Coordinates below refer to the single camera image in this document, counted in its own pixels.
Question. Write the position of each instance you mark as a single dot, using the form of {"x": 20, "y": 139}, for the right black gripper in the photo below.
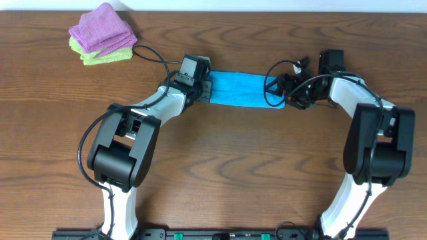
{"x": 284, "y": 78}

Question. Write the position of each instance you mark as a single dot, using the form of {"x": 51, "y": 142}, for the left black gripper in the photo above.
{"x": 205, "y": 90}

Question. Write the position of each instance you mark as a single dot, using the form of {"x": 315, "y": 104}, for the blue microfiber cloth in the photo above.
{"x": 238, "y": 89}

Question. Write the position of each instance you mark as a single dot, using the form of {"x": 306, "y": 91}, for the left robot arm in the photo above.
{"x": 123, "y": 149}

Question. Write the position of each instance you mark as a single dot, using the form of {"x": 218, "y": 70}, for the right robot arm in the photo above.
{"x": 378, "y": 148}

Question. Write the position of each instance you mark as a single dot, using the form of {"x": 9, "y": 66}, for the folded green cloth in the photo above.
{"x": 95, "y": 58}

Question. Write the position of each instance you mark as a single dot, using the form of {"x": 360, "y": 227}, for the folded purple cloth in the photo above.
{"x": 102, "y": 30}

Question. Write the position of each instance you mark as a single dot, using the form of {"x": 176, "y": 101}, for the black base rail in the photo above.
{"x": 162, "y": 234}

